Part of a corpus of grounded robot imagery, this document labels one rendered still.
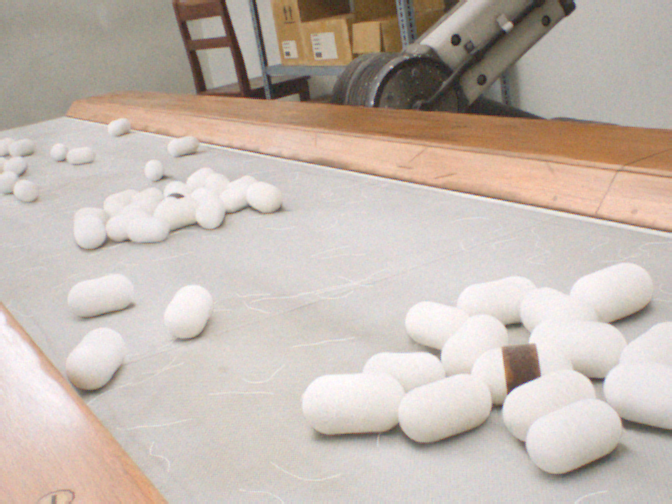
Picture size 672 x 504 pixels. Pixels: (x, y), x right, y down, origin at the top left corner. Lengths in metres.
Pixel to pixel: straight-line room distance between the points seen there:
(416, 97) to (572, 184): 0.52
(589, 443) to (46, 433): 0.18
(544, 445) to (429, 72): 0.81
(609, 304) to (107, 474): 0.20
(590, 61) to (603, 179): 2.56
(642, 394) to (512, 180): 0.31
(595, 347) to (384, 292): 0.15
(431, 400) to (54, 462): 0.12
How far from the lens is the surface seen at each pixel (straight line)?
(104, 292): 0.50
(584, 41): 3.09
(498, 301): 0.38
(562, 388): 0.30
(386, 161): 0.70
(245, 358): 0.40
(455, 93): 1.07
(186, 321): 0.43
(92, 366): 0.40
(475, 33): 1.09
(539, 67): 3.25
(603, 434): 0.28
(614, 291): 0.37
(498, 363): 0.32
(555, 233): 0.50
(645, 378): 0.30
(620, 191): 0.52
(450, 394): 0.30
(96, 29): 5.36
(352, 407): 0.31
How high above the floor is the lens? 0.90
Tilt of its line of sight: 17 degrees down
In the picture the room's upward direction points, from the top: 10 degrees counter-clockwise
